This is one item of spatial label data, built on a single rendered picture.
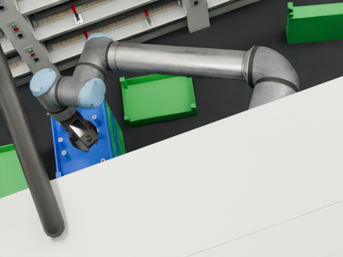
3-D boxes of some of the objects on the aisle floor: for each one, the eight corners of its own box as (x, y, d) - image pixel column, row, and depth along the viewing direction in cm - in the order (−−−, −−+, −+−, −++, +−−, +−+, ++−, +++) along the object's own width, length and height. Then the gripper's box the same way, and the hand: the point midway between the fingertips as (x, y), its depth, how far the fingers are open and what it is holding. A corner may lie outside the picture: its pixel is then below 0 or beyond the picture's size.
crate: (191, 73, 272) (189, 65, 265) (197, 115, 264) (196, 107, 257) (123, 85, 274) (119, 77, 267) (127, 127, 266) (124, 120, 259)
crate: (358, 38, 268) (365, 12, 250) (287, 44, 271) (289, 19, 253) (356, 22, 271) (363, -5, 253) (285, 28, 275) (287, 2, 256)
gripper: (70, 91, 204) (95, 127, 220) (43, 112, 202) (71, 147, 219) (83, 105, 199) (108, 140, 215) (56, 127, 197) (83, 161, 214)
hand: (92, 147), depth 214 cm, fingers open, 3 cm apart
